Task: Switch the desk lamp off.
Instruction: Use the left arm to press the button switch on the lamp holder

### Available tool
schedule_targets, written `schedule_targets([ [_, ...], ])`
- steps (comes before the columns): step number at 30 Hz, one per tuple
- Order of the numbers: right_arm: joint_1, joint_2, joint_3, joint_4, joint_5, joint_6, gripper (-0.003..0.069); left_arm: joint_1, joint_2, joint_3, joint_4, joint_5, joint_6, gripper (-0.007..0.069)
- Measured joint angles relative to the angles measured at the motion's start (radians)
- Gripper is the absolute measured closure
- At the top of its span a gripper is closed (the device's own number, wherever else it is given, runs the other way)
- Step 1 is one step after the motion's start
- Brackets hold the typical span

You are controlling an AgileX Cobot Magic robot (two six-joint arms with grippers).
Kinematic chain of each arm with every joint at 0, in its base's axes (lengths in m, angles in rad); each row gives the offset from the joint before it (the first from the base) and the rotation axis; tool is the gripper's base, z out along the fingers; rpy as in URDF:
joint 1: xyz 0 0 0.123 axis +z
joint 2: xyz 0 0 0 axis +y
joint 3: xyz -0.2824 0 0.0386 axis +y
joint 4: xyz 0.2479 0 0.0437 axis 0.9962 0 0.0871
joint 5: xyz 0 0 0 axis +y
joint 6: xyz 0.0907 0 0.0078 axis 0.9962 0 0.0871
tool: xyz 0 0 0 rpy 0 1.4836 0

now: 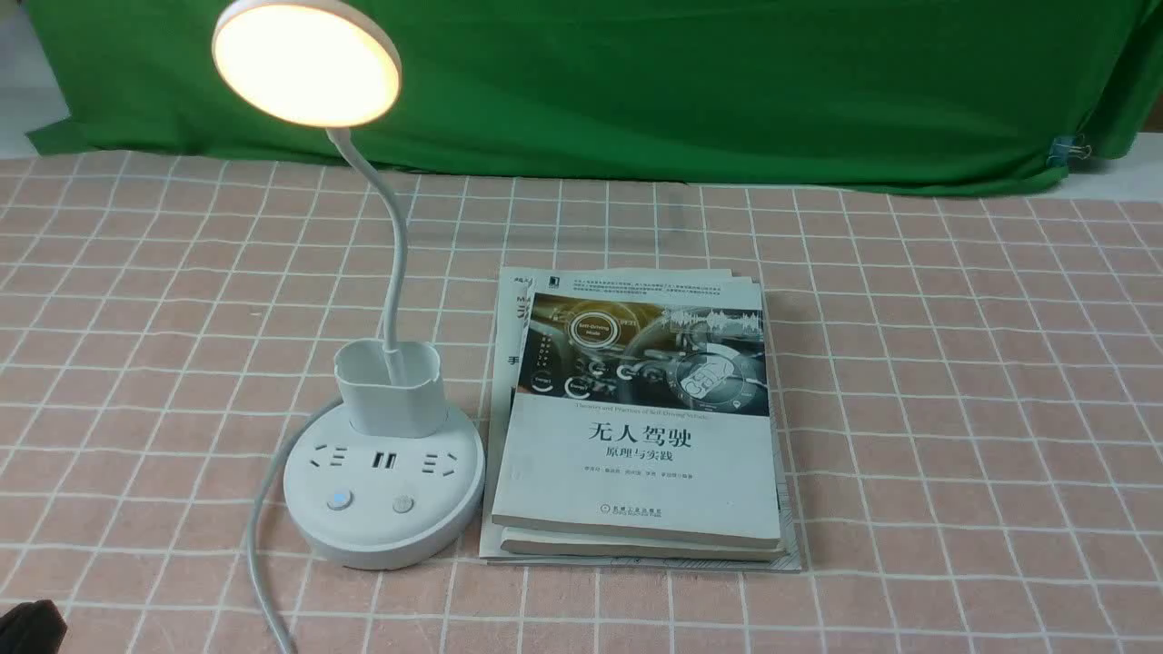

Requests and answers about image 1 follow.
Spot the green backdrop cloth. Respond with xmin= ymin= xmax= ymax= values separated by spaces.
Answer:
xmin=24 ymin=0 xmax=1163 ymax=197

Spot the white lamp power cable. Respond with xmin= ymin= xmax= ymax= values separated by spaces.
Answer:
xmin=245 ymin=396 xmax=345 ymax=654

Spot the bottom thin white book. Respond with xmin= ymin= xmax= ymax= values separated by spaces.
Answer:
xmin=479 ymin=266 xmax=804 ymax=573

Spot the top book with car cover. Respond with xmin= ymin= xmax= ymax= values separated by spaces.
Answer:
xmin=492 ymin=273 xmax=783 ymax=550

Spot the pink checkered tablecloth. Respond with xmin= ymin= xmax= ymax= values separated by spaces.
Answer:
xmin=1 ymin=152 xmax=1162 ymax=653

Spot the white desk lamp with base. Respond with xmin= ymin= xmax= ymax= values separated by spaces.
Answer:
xmin=212 ymin=1 xmax=486 ymax=574

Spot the metal binder clip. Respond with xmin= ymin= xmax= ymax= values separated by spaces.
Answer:
xmin=1047 ymin=135 xmax=1093 ymax=168

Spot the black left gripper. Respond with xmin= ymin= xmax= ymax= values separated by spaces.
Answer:
xmin=1 ymin=599 xmax=69 ymax=654

